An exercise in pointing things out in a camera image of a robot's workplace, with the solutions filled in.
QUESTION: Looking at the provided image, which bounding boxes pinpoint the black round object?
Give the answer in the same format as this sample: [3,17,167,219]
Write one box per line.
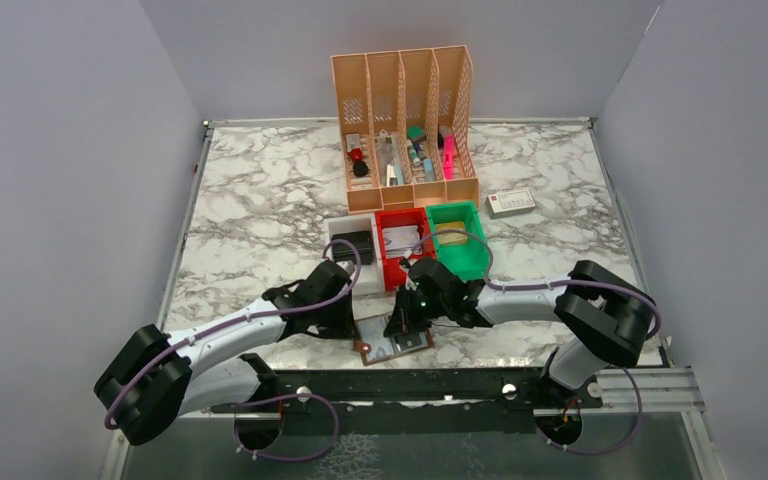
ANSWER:
[352,160,369,178]

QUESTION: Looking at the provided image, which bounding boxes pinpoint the brown leather card holder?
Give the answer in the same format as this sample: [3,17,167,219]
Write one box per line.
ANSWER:
[354,315,434,366]

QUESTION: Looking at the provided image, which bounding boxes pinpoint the black card stack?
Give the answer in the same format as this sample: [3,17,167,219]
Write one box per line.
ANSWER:
[331,230,375,265]

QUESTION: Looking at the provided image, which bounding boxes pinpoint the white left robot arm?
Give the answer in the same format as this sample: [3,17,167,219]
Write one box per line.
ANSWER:
[93,260,357,445]

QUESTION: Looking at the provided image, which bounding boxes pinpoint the silver VIP card stack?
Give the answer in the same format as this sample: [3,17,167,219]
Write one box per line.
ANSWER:
[381,225,423,259]

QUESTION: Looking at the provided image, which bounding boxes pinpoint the red plastic bin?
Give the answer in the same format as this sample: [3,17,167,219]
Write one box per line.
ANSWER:
[375,208,436,291]

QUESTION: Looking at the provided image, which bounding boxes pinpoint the teal eraser block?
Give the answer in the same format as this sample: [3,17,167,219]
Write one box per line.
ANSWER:
[406,126,427,143]

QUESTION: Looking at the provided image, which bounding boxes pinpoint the small white label box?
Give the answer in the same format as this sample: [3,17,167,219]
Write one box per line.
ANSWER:
[485,189,537,219]

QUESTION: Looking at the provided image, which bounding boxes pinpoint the black metal base rail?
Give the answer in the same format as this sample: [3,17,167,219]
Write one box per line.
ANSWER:
[209,367,602,436]

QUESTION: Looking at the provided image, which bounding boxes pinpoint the green plastic bin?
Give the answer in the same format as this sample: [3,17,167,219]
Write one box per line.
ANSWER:
[426,202,489,281]

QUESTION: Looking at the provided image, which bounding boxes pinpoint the gold credit card stack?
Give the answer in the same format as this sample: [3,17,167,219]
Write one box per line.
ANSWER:
[435,221,470,246]

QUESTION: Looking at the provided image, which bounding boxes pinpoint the white plastic bin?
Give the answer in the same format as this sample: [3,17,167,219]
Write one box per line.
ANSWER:
[324,214,385,295]

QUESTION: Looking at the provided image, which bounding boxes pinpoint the peach plastic file organizer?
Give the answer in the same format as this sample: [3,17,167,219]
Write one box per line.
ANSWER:
[331,45,479,214]

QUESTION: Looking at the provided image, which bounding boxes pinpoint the pink marker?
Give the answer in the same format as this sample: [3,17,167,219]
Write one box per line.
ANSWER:
[442,134,455,180]

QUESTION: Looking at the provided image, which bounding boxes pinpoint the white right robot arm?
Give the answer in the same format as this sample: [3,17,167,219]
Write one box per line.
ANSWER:
[383,258,660,395]

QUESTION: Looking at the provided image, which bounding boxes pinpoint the white stapler tool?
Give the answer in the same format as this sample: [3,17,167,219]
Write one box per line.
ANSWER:
[385,164,400,187]

